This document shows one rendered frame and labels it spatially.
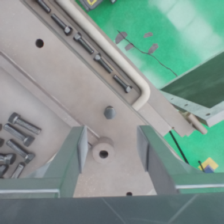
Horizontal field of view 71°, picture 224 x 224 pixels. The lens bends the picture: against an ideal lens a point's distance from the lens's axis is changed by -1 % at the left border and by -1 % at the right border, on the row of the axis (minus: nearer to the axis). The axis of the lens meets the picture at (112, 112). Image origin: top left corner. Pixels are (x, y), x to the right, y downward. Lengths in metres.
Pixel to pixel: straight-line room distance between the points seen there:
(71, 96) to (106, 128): 0.08
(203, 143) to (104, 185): 1.86
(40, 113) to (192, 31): 1.71
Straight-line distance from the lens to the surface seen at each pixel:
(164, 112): 0.44
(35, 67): 0.29
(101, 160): 0.28
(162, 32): 1.75
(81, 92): 0.27
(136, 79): 0.38
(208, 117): 0.51
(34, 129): 0.30
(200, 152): 2.17
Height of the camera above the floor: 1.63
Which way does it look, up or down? 75 degrees down
